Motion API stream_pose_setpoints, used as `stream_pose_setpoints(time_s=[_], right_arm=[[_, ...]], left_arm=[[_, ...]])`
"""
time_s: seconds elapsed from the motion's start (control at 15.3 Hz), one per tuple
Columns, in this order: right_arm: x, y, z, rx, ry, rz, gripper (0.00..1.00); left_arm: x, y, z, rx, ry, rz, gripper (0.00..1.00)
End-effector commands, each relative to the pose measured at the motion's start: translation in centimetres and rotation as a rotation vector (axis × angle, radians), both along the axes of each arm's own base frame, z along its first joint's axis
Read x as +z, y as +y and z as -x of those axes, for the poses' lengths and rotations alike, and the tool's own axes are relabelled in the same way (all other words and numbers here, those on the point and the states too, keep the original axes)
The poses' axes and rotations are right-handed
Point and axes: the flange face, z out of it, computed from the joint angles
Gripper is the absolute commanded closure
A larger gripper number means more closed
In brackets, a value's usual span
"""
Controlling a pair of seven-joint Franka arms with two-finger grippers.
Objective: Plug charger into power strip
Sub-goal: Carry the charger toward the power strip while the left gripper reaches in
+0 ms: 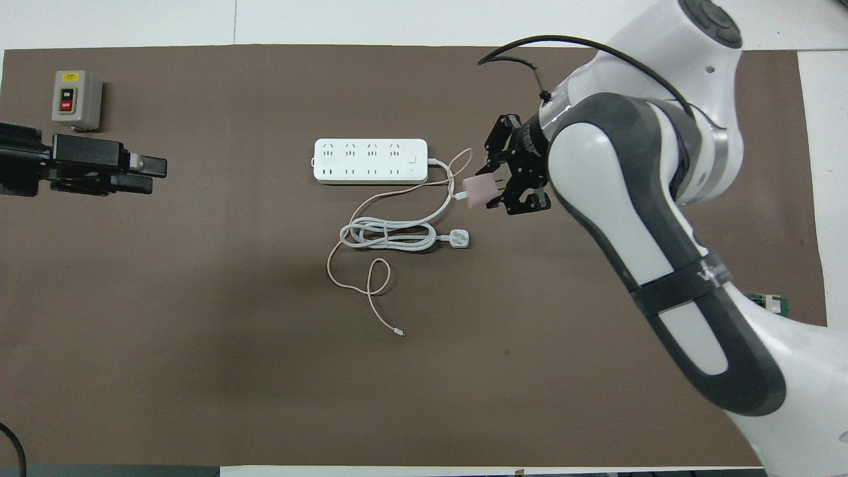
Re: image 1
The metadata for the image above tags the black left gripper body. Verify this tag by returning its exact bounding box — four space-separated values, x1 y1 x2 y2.
0 123 128 197

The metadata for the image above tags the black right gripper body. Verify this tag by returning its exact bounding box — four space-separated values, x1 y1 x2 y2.
510 116 551 199

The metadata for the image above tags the pink charger adapter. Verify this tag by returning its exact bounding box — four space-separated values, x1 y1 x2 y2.
462 174 502 210

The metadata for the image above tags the pink charging cable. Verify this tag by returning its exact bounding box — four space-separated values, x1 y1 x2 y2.
327 148 474 337

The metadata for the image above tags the white power strip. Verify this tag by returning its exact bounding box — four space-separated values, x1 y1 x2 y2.
313 138 429 186

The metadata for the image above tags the brown table mat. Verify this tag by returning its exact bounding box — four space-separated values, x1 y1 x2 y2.
0 44 829 468

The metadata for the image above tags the grey on off switch box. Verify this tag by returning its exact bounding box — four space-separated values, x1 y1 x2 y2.
52 70 104 133

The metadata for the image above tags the white power cord with plug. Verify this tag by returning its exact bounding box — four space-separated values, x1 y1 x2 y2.
340 158 471 252

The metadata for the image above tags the green knife switch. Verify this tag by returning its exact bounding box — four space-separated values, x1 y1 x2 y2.
747 291 794 319

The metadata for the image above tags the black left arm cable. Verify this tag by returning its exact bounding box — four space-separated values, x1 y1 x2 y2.
0 422 27 477

